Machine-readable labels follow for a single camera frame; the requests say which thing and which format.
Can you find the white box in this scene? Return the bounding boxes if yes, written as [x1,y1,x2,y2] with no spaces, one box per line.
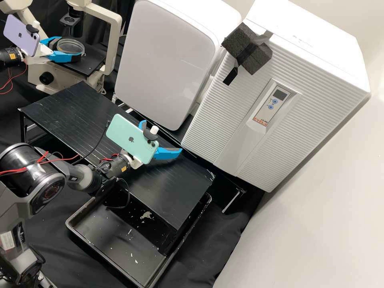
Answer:
[115,0,242,131]

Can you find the left wrist camera phone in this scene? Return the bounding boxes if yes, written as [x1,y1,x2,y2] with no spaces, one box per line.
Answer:
[3,14,41,57]

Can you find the black platform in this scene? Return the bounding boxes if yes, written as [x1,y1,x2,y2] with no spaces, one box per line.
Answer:
[17,80,217,250]
[112,96,244,214]

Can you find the black cable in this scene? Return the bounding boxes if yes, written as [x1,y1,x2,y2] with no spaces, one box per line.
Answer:
[77,119,110,160]

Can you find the incubator door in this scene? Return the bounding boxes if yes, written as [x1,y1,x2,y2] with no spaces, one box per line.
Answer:
[181,22,372,193]

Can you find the right wrist camera phone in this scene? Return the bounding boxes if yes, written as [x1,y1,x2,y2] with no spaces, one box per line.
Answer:
[107,113,160,165]

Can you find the white incubator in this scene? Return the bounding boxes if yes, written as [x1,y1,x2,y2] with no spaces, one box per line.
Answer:
[242,0,372,96]

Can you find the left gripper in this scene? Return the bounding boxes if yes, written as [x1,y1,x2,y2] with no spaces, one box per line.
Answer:
[37,36,86,64]

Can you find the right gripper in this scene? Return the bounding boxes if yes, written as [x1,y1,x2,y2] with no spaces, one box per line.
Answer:
[125,120,183,169]

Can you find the black tray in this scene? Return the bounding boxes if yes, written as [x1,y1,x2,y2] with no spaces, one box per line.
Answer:
[65,192,212,288]

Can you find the cream microscope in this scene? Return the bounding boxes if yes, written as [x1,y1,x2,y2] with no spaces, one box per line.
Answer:
[0,0,124,94]

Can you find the petri dish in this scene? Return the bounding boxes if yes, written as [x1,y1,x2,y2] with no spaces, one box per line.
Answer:
[56,37,86,58]

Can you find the wrist camera phone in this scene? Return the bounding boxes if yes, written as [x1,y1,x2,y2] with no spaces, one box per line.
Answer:
[3,14,41,57]
[107,113,160,165]

